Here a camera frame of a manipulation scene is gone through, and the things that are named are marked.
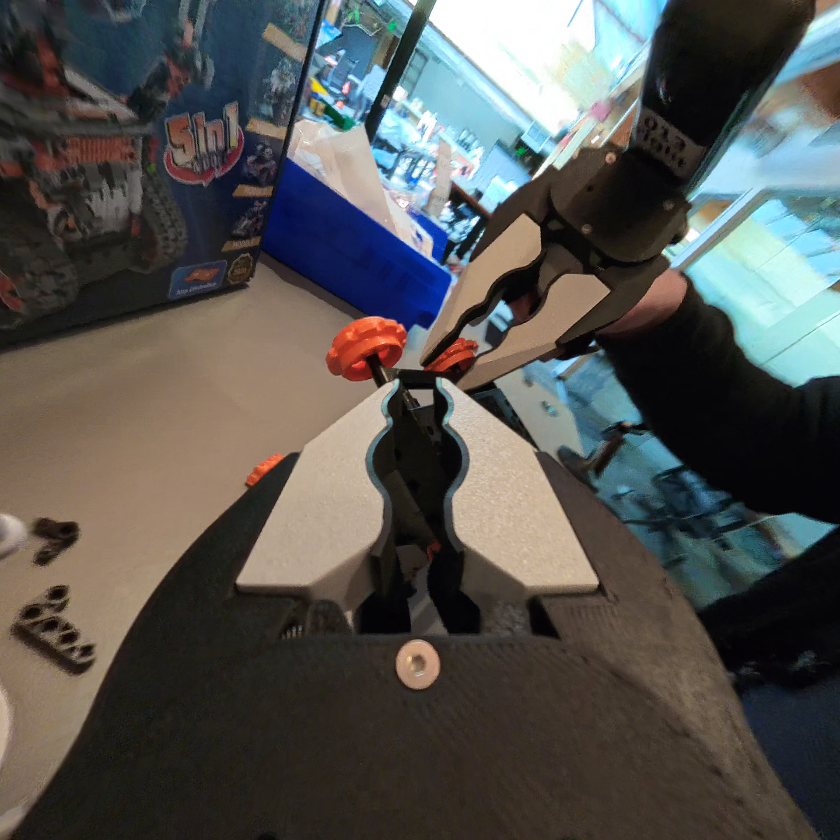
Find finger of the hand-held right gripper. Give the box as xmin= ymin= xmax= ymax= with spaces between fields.
xmin=456 ymin=274 xmax=613 ymax=389
xmin=419 ymin=212 xmax=546 ymax=367

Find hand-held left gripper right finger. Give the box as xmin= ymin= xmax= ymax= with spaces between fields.
xmin=427 ymin=376 xmax=601 ymax=634

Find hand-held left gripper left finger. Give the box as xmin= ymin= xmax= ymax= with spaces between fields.
xmin=235 ymin=379 xmax=416 ymax=634

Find toy robot model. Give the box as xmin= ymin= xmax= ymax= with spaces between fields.
xmin=326 ymin=316 xmax=526 ymax=592

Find person's right forearm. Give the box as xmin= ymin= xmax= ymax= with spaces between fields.
xmin=597 ymin=276 xmax=840 ymax=526

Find person's right hand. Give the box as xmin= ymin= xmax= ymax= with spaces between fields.
xmin=594 ymin=269 xmax=689 ymax=339

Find blue plastic bin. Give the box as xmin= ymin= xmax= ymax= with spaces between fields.
xmin=261 ymin=157 xmax=454 ymax=329

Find clear plastic bags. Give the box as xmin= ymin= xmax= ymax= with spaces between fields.
xmin=287 ymin=121 xmax=437 ymax=257

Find black angled piece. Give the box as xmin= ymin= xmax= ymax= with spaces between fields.
xmin=29 ymin=517 xmax=81 ymax=567

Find black short beam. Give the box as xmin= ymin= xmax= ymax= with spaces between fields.
xmin=10 ymin=584 xmax=97 ymax=676

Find robot kit box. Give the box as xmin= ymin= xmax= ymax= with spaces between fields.
xmin=0 ymin=0 xmax=326 ymax=342

